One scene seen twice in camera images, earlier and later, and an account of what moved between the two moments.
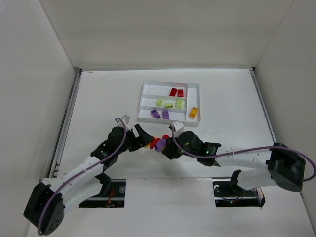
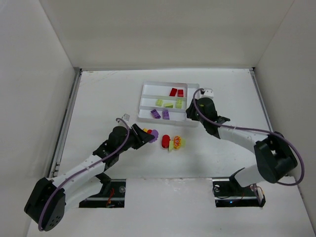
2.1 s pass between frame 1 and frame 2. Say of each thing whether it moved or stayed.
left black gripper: stayed
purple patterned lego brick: stayed
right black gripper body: moved
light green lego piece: stayed
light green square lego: stayed
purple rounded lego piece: moved
